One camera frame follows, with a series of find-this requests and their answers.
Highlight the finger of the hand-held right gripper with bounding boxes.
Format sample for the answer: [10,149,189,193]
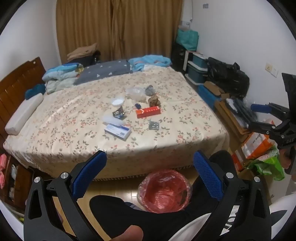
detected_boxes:
[248,121,281,136]
[251,103,289,117]

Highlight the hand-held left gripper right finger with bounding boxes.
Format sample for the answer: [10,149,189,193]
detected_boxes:
[193,151,273,241]

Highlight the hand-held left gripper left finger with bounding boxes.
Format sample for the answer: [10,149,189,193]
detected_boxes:
[23,150,108,241]

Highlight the red lined trash bin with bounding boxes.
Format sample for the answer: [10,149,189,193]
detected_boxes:
[137,170,193,214]

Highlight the clear plastic container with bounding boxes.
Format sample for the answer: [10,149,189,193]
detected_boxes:
[102,115,125,127]
[125,87,147,100]

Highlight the black snack wrapper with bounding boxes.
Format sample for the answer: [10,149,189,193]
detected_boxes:
[112,107,127,120]

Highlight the red box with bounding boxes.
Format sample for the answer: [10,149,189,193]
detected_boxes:
[136,107,161,119]

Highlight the person's right hand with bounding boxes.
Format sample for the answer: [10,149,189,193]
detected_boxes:
[278,148,293,170]

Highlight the person's left hand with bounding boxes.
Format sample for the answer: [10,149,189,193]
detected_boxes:
[110,225,144,241]

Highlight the orange white package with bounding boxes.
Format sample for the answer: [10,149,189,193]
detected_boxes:
[231,120,276,172]

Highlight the bundle of black poles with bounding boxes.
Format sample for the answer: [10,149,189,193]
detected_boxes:
[228,98,255,124]

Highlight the flattened cardboard sheets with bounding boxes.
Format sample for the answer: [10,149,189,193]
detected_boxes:
[215,100,251,142]

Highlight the green plastic bag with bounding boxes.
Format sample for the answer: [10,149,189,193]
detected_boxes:
[248,146,285,181]

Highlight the black plastic bag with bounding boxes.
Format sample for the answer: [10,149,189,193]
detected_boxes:
[206,57,250,98]

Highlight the bed with floral sheet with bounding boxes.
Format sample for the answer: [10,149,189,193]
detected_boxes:
[3,66,230,180]

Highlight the white blue medicine box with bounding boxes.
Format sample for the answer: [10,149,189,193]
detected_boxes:
[104,123,132,141]

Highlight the person's left leg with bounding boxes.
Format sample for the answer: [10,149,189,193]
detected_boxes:
[89,195,215,241]

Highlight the wooden nightstand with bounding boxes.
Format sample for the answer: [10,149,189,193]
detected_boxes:
[3,155,35,209]

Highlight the large teal storage bin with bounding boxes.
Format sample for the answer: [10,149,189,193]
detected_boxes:
[187,63,208,84]

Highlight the small teal storage bin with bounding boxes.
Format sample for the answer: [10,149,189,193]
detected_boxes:
[193,55,208,69]

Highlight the pink cloth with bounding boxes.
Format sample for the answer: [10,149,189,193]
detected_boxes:
[0,153,7,189]

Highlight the white pillow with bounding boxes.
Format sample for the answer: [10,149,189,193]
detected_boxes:
[5,93,44,135]

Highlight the brown crumpled paper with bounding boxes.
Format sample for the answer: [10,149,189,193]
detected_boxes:
[148,95,162,107]

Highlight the black fabric bag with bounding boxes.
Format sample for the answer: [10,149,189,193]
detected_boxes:
[172,44,188,70]

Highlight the teal pillow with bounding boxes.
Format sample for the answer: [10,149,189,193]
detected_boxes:
[25,84,46,100]

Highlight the folded light blue quilt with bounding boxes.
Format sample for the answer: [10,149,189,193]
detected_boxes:
[42,63,84,94]

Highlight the teal fabric bag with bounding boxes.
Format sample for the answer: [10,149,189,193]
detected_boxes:
[177,28,199,51]

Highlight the grey pillow with triangles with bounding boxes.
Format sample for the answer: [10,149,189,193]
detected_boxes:
[74,60,133,86]

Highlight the black suitcase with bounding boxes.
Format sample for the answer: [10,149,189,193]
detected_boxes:
[67,50,102,67]

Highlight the wooden headboard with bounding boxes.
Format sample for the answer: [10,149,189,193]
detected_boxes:
[0,57,47,142]

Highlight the crumpled blue blanket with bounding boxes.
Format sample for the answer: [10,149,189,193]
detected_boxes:
[128,55,173,71]

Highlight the folded tan cloth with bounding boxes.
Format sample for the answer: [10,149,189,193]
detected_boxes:
[67,43,98,60]

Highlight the brown curtain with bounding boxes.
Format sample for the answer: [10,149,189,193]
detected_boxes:
[55,0,184,64]

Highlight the wall socket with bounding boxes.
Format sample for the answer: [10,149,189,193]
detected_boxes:
[265,62,278,77]

